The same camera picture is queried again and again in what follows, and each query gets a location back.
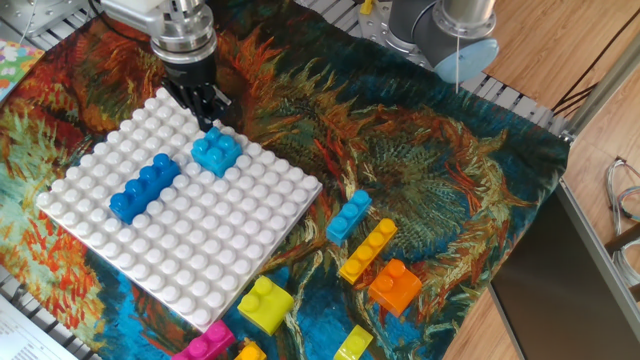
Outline sunflower painting patterned cloth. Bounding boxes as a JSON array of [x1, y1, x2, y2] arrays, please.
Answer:
[[0, 0, 571, 360]]

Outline black floor cables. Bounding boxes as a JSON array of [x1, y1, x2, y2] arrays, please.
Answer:
[[552, 9, 640, 116]]

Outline magenta three-stud block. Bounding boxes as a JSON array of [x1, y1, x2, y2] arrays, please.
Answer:
[[171, 319, 237, 360]]

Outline dark blue four-stud block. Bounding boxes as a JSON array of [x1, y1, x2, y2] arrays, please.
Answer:
[[108, 152, 182, 225]]

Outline small lime block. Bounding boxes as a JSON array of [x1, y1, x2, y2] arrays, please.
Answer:
[[332, 323, 374, 360]]

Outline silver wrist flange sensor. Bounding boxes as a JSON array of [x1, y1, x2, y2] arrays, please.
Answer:
[[99, 0, 219, 65]]

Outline printed white paper sheet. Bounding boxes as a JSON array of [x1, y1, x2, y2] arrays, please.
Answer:
[[0, 294, 76, 360]]

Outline aluminium frame post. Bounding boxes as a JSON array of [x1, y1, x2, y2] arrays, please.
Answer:
[[559, 29, 640, 144]]

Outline white zip tie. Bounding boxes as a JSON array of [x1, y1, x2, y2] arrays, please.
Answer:
[[453, 34, 462, 95]]

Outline aluminium bar beside panel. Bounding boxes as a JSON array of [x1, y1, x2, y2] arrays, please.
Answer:
[[557, 177, 640, 321]]

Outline grey cable bundle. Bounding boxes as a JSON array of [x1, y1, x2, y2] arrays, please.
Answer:
[[603, 157, 640, 289]]

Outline large lime two-stud block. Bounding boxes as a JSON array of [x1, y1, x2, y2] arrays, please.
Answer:
[[236, 275, 295, 337]]

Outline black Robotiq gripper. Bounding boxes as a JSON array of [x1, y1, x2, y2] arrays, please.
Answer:
[[162, 52, 233, 133]]

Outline white wrist adapter block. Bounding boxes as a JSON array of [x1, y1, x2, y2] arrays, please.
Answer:
[[99, 0, 169, 17]]

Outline light blue three-stud block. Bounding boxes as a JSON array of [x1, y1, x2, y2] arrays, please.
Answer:
[[326, 188, 374, 247]]

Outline large yellow four-stud block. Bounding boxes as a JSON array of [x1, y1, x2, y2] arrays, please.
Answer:
[[233, 339, 268, 360]]

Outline silver perforated metal plate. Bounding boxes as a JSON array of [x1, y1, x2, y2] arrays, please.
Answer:
[[0, 0, 101, 39]]

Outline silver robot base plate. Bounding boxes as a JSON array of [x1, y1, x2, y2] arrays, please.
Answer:
[[357, 0, 441, 69]]

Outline white studded baseplate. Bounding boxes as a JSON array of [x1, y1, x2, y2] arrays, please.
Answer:
[[35, 87, 324, 331]]

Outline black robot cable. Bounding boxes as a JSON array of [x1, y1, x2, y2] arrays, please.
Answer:
[[87, 0, 151, 45]]

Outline dark grey panel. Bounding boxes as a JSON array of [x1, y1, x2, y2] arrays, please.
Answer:
[[487, 187, 640, 360]]

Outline small yellow four-stud block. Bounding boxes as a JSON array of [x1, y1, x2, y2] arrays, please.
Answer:
[[338, 217, 399, 285]]

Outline light blue square block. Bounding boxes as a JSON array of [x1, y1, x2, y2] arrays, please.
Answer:
[[190, 126, 244, 179]]

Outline floral patterned sheet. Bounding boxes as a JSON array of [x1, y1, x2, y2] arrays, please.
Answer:
[[0, 38, 46, 104]]

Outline orange two-stud block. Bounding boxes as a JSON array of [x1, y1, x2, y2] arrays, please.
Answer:
[[367, 258, 423, 319]]

